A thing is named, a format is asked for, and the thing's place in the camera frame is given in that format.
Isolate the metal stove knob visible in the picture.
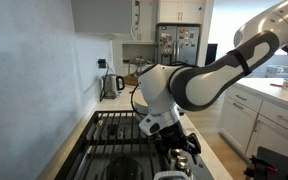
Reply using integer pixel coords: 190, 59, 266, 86
169, 148, 184, 158
183, 167, 194, 178
174, 155, 189, 170

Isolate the flat red item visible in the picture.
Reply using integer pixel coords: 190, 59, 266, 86
269, 82, 284, 89

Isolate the white kitchen island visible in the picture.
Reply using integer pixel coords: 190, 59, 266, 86
218, 77, 288, 166

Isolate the large white upper cabinet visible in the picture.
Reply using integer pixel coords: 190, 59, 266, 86
131, 0, 158, 44

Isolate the white cabinet above fridge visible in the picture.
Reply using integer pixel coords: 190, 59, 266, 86
157, 0, 208, 25

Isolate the wooden basket with wire handle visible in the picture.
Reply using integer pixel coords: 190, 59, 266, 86
123, 56, 149, 87

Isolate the stainless steel fridge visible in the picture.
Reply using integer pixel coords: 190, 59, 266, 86
155, 23, 201, 67

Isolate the black gas cooktop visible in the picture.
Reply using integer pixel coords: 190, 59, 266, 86
53, 109, 218, 180

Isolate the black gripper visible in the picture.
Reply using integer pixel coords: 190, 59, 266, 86
157, 120, 202, 165

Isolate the black kettle cable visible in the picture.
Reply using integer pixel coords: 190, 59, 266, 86
98, 66, 112, 102

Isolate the black equipment with red parts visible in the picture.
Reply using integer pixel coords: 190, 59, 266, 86
243, 145, 288, 180

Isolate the black wall plug adapter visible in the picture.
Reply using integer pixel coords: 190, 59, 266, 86
97, 58, 108, 70

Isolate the white boxy object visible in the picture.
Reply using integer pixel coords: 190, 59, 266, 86
264, 64, 288, 80

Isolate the stainless steel electric kettle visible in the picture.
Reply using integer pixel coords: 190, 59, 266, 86
101, 73, 126, 100

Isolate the stainless steel range hood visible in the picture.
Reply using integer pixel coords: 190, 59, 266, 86
70, 0, 135, 41

